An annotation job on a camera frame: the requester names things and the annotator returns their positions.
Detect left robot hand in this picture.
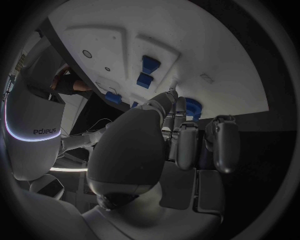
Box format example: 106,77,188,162
81,75,242,240

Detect blue gear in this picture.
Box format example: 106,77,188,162
184,96,204,121

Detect white task board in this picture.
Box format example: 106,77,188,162
46,0,270,121

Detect blue plug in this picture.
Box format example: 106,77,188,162
104,91,124,105

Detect glowing light bar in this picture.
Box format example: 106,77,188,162
49,167,89,173

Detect blue block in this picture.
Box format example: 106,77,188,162
140,54,162,74
135,72,155,90

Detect person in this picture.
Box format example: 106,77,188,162
49,64,93,96

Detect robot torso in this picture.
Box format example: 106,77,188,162
3,44,66,182

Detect white cable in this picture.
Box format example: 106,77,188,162
60,118,113,136

